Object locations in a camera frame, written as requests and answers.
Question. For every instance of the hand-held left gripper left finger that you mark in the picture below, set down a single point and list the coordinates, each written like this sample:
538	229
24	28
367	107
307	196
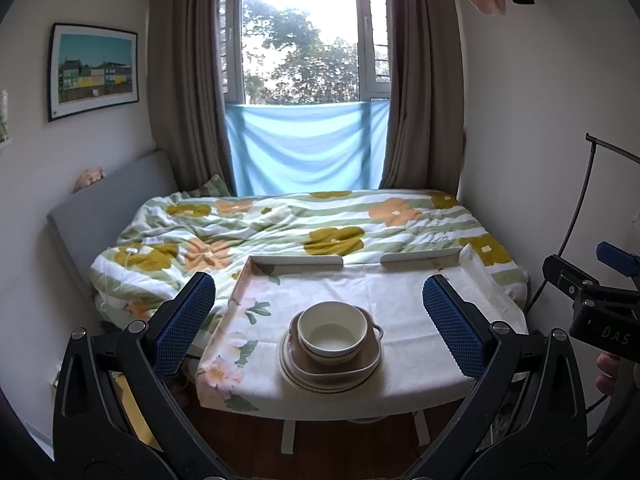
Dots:
185	330

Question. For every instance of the yellow duck print plate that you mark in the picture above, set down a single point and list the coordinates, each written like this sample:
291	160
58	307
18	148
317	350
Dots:
281	357

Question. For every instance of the light blue cloth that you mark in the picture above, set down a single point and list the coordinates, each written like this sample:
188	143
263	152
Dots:
300	150

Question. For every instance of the white folding table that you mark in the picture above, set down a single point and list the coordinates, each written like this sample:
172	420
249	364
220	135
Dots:
300	261

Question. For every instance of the framed wall picture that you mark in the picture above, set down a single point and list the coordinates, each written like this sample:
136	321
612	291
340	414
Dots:
92	70

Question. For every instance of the floral striped blanket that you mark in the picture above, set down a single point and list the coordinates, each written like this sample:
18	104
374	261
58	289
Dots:
300	220

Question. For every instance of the window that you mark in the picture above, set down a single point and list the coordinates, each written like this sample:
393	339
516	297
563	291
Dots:
300	35

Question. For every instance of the green checked pillow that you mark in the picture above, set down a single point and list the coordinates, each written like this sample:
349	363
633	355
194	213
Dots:
212	187

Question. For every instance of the cream bowl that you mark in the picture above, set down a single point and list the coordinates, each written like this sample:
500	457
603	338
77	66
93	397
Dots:
327	332

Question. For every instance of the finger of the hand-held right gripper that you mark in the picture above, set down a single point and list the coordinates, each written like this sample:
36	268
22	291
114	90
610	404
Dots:
615	256
562	270

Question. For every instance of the white cup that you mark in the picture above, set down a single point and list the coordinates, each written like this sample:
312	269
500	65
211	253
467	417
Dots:
332	357

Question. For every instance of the grey headboard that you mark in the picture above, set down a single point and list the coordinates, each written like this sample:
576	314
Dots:
110	195

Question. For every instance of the plain grey-white plate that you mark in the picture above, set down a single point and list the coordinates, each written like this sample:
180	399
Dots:
293	360

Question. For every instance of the white floral tablecloth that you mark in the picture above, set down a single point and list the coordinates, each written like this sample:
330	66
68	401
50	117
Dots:
280	290

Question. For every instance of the brown curtain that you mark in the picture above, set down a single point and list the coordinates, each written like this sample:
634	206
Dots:
185	85
425	85

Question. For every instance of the small plush toy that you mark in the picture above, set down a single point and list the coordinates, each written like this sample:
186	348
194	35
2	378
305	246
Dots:
90	177

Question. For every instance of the person's right hand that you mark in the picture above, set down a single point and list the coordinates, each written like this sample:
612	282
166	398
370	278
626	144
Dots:
607	372

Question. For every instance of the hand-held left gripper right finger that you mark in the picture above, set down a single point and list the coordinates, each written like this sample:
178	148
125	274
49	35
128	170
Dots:
452	332

